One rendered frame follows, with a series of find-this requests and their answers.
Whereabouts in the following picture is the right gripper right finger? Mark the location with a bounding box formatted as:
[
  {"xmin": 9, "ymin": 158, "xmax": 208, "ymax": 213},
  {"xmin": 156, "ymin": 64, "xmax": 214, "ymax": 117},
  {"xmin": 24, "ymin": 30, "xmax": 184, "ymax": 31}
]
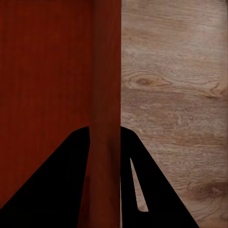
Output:
[{"xmin": 120, "ymin": 126, "xmax": 199, "ymax": 228}]

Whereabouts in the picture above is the storage box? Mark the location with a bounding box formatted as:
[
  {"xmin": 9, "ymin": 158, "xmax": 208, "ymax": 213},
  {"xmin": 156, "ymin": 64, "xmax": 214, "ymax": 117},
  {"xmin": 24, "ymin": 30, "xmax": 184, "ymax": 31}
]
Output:
[{"xmin": 0, "ymin": 0, "xmax": 122, "ymax": 228}]

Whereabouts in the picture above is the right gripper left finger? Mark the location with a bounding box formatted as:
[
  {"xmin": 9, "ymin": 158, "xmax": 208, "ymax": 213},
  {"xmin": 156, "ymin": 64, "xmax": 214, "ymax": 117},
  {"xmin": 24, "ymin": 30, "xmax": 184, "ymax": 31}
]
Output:
[{"xmin": 0, "ymin": 126, "xmax": 90, "ymax": 228}]

